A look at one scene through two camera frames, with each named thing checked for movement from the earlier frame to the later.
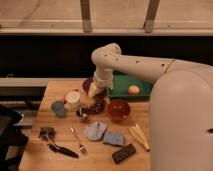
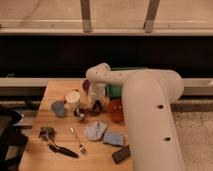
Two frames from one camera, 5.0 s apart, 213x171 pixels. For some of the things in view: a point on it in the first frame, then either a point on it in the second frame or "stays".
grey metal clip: x=46 y=133 stays
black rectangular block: x=123 y=153 stays
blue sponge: x=113 y=138 stays
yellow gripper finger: x=92 y=89 → x=106 y=101
